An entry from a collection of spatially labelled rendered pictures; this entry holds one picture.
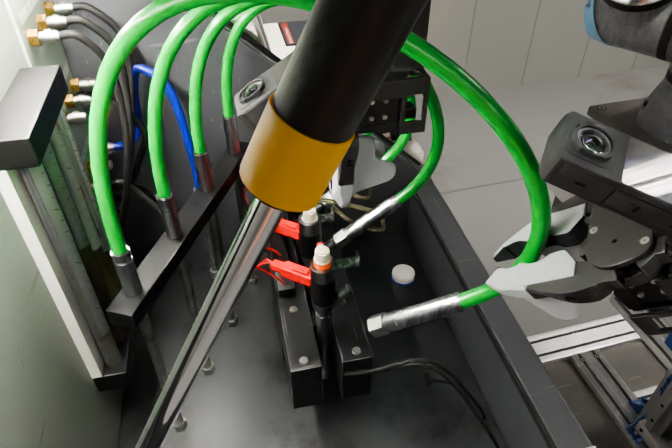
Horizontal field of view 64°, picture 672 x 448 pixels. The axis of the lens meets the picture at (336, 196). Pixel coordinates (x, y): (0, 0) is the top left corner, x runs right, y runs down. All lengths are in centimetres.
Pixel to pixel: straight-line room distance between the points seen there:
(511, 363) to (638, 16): 58
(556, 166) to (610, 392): 137
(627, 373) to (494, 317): 103
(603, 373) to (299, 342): 117
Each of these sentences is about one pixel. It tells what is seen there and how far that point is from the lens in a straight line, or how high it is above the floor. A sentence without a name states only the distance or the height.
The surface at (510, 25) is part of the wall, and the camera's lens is 334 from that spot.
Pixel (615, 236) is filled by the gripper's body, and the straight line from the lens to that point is 41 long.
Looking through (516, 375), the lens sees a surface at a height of 95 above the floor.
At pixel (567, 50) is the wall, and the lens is 365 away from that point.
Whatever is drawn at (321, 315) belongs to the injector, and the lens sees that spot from 65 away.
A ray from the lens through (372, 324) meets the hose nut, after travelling 53.
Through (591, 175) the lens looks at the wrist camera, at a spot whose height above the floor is 134.
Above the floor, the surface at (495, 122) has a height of 134.
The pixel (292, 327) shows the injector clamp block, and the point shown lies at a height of 98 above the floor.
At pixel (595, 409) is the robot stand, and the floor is 21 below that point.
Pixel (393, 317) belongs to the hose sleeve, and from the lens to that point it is 52.
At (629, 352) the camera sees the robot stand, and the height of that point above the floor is 21.
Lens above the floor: 153
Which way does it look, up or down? 38 degrees down
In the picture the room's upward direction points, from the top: straight up
